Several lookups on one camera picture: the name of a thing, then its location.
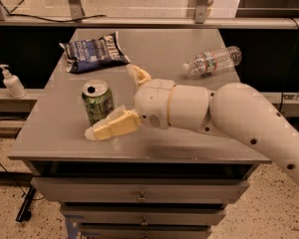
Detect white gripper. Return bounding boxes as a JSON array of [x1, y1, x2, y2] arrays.
[[85, 64, 175, 140]]

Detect green soda can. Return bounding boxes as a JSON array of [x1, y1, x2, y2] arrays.
[[82, 80, 115, 124]]

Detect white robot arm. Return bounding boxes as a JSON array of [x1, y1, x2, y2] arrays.
[[85, 65, 299, 186]]

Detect blue chip bag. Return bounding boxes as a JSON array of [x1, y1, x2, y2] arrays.
[[60, 32, 131, 74]]

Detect grey drawer cabinet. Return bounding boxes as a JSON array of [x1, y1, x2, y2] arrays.
[[8, 28, 275, 239]]

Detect clear plastic water bottle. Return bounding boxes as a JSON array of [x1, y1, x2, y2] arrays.
[[182, 46, 242, 79]]

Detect white pump dispenser bottle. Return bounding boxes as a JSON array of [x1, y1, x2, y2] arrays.
[[0, 64, 26, 99]]

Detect black floor stand foot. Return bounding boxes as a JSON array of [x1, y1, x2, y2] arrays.
[[16, 186, 36, 222]]

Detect grey metal frame rail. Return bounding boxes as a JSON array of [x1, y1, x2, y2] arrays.
[[0, 0, 299, 29]]

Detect black floor cable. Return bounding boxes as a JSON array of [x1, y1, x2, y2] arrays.
[[0, 117, 46, 201]]

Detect black cable on rail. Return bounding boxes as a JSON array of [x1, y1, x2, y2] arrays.
[[0, 0, 108, 23]]

